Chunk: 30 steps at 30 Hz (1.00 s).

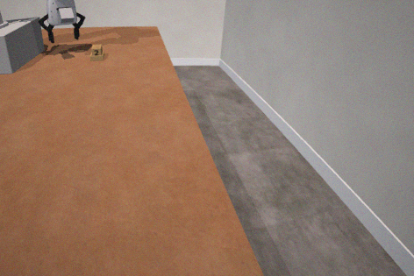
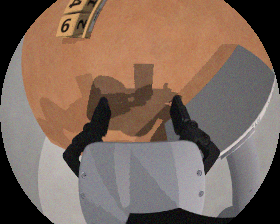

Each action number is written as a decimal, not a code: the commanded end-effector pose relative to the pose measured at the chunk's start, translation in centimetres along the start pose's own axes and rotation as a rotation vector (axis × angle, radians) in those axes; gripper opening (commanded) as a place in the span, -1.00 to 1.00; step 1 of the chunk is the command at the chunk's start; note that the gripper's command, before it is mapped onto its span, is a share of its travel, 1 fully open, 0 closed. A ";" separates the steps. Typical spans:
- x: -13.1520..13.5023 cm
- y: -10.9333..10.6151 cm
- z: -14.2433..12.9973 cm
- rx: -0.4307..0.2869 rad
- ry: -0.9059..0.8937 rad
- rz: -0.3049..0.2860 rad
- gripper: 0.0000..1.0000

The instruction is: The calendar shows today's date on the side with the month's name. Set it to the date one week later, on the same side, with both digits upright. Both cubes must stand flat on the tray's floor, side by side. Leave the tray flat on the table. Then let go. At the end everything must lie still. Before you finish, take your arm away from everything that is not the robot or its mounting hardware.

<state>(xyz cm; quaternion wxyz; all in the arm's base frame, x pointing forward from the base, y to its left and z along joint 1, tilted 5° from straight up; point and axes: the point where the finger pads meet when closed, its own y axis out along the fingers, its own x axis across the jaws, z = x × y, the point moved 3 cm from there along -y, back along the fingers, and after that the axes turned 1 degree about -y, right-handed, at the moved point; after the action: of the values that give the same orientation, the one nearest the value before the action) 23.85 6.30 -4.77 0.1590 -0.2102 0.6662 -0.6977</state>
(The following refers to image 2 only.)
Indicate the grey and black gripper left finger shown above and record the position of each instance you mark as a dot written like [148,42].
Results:
[92,132]

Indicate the tan number cube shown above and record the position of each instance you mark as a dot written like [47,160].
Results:
[71,25]
[80,6]

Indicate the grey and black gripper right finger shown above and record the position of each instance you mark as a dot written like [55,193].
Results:
[188,129]

